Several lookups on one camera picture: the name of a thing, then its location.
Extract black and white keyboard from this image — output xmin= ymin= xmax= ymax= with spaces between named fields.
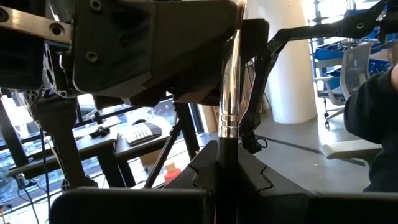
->
xmin=126 ymin=121 xmax=163 ymax=146

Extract small black desk object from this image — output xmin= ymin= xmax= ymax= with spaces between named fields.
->
xmin=89 ymin=126 xmax=111 ymax=139

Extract blue storage bins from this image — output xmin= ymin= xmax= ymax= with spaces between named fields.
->
xmin=313 ymin=26 xmax=392 ymax=78

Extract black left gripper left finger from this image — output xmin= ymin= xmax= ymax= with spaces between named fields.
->
xmin=49 ymin=140 xmax=218 ymax=224

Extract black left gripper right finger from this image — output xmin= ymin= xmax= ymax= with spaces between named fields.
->
xmin=239 ymin=146 xmax=398 ymax=224

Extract person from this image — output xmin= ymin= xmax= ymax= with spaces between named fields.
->
xmin=343 ymin=63 xmax=398 ymax=192

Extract white mesh office chair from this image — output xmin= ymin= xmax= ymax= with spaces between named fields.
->
xmin=313 ymin=42 xmax=374 ymax=128

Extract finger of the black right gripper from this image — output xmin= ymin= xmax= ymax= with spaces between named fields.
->
xmin=241 ymin=18 xmax=271 ymax=72
xmin=73 ymin=0 xmax=239 ymax=106

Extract black background desk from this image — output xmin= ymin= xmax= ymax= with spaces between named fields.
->
xmin=9 ymin=118 xmax=175 ymax=187

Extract white round column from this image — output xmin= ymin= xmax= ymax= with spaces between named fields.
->
xmin=245 ymin=0 xmax=318 ymax=124

